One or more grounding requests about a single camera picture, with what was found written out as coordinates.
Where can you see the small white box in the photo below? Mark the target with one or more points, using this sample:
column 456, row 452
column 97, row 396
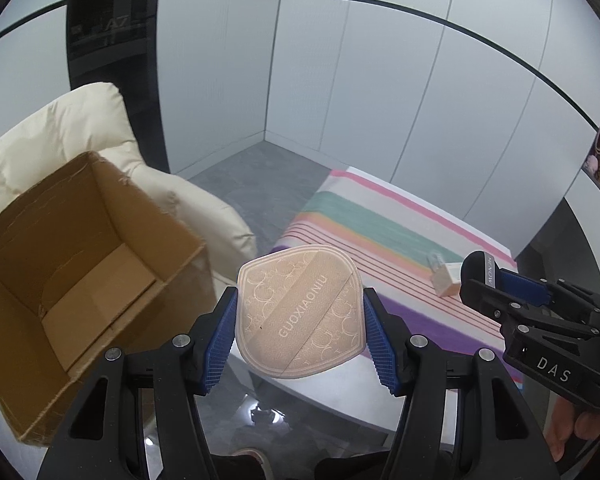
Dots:
column 449, row 280

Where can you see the black glass wall panel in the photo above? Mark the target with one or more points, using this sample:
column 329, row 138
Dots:
column 115, row 60

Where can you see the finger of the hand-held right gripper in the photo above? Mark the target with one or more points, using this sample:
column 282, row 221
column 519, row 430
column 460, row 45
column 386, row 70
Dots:
column 480, row 280
column 522, row 287

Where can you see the striped pastel cloth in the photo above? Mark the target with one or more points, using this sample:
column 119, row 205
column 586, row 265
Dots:
column 380, row 220

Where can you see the small clear plastic item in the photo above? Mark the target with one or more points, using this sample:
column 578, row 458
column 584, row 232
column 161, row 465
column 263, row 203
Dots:
column 434, row 260

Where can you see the cream padded armchair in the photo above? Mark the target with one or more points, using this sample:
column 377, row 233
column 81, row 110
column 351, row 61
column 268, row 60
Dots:
column 55, row 120

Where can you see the brown cardboard box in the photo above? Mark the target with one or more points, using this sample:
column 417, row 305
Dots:
column 80, row 240

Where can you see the beige powder puff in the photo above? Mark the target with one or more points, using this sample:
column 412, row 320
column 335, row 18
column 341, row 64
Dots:
column 300, row 310

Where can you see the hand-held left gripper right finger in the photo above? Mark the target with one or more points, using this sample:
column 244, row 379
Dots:
column 382, row 345

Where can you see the dark shelf unit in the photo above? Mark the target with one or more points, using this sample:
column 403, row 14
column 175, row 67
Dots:
column 570, row 230

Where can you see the person's right hand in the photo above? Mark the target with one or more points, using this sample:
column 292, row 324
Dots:
column 567, row 425

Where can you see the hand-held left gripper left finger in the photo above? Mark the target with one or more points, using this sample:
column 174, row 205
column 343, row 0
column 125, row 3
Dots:
column 220, row 345

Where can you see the white table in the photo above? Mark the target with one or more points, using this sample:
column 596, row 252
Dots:
column 340, row 402

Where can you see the beige slipper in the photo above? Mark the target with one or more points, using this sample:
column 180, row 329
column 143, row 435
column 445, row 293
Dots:
column 245, row 457

